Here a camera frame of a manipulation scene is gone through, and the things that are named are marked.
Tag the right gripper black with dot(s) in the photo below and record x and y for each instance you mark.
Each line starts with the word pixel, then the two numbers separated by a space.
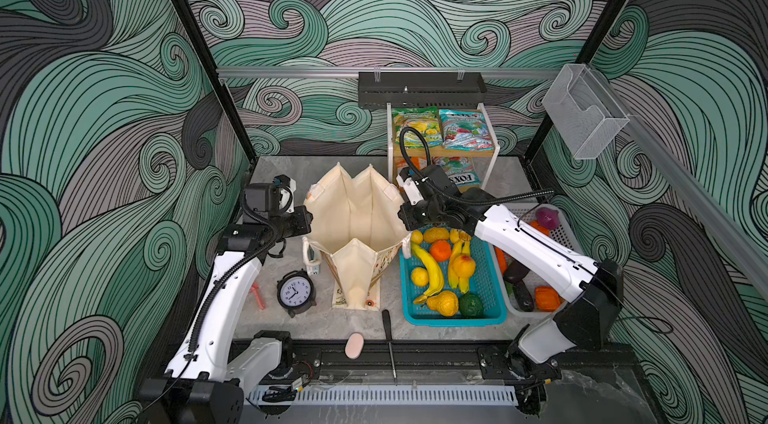
pixel 410 219

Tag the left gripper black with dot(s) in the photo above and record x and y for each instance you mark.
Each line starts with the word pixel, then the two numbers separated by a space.
pixel 302 221

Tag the orange tangerine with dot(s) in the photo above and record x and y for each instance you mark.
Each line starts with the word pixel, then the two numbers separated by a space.
pixel 441 251

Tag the cream canvas grocery bag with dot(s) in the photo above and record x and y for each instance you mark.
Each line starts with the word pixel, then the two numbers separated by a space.
pixel 355 232

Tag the peach fruit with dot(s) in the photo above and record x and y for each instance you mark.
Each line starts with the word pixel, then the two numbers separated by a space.
pixel 464 266

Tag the large yellow banana bunch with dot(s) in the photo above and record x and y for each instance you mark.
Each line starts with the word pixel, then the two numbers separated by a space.
pixel 435 275

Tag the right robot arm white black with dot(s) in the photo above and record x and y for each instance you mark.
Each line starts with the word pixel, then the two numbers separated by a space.
pixel 592 291

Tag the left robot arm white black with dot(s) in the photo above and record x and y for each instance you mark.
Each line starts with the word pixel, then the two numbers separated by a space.
pixel 200 384

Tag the orange snack bag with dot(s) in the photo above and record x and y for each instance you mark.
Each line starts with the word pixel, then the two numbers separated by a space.
pixel 401 164

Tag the teal Fox's candy bag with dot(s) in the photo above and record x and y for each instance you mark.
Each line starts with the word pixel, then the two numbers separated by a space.
pixel 460 170

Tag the green yellow snack bag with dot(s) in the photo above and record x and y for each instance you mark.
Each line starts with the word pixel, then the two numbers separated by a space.
pixel 424 120

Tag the teal red snack bag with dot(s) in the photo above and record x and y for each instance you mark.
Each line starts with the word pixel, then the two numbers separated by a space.
pixel 465 131

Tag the yellow mango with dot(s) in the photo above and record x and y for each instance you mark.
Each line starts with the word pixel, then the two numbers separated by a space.
pixel 435 234

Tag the yellow lemon upper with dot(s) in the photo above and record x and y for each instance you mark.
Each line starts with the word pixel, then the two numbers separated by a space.
pixel 417 237

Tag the yellow lemon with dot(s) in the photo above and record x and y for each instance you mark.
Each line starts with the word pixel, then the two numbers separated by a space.
pixel 419 277
pixel 417 237

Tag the small yellow banana bunch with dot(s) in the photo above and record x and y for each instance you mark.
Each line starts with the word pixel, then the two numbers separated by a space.
pixel 461 245

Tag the yellow lemon lower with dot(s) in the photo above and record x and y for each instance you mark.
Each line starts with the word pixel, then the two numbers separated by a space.
pixel 419 277

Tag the white wooden two-tier shelf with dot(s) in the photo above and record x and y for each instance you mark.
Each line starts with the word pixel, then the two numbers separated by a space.
pixel 484 161

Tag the black alarm clock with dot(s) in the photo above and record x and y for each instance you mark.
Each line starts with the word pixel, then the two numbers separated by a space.
pixel 296 293

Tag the teal plastic basket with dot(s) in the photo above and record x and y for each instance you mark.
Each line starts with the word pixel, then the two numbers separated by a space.
pixel 483 283

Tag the yellow pear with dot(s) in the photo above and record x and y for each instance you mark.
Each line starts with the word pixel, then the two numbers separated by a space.
pixel 445 303

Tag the orange carrot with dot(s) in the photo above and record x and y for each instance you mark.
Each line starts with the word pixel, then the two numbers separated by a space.
pixel 501 260

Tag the green avocado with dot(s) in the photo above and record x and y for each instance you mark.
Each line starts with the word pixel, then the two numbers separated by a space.
pixel 471 306

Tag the dark eggplant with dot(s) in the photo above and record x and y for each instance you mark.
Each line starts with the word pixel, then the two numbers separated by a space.
pixel 514 275

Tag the black screwdriver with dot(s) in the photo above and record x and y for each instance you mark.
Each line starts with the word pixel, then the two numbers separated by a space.
pixel 387 325

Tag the orange tomato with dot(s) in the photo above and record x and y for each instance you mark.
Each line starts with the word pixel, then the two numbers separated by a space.
pixel 540 228

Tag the purple onion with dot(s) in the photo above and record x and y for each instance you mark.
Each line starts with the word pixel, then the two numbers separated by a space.
pixel 548 218

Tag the white plastic basket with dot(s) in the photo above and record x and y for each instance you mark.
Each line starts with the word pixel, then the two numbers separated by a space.
pixel 563 235

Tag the pink oval eraser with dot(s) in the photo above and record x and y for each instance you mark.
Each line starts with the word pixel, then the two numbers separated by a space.
pixel 354 346

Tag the orange bell pepper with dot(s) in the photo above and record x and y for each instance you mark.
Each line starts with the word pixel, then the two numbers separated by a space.
pixel 546 299

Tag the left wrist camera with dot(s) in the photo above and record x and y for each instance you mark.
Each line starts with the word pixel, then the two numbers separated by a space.
pixel 286 188

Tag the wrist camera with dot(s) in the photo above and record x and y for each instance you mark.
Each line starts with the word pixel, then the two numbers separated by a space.
pixel 410 187
pixel 286 188

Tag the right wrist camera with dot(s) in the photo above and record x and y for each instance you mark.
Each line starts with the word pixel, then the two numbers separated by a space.
pixel 410 187

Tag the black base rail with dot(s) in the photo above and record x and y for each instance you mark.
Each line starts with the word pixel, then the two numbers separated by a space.
pixel 326 360

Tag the clear acrylic wall holder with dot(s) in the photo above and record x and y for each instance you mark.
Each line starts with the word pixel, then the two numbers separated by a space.
pixel 585 110

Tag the white cable duct strip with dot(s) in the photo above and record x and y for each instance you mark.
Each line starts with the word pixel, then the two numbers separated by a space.
pixel 391 395

